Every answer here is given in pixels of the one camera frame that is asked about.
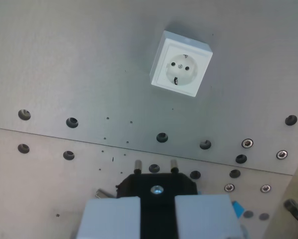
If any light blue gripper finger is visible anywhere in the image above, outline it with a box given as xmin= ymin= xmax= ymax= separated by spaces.
xmin=174 ymin=194 xmax=245 ymax=239
xmin=75 ymin=196 xmax=142 ymax=239

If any black power plug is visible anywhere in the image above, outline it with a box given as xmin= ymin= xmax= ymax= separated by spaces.
xmin=115 ymin=159 xmax=199 ymax=239

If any blue tape piece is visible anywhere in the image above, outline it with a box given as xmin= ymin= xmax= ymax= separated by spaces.
xmin=232 ymin=200 xmax=245 ymax=220

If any black cable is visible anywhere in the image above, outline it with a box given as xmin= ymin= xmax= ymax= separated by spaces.
xmin=283 ymin=199 xmax=298 ymax=229

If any white wall socket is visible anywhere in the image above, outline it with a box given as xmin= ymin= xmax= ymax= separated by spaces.
xmin=149 ymin=30 xmax=214 ymax=98

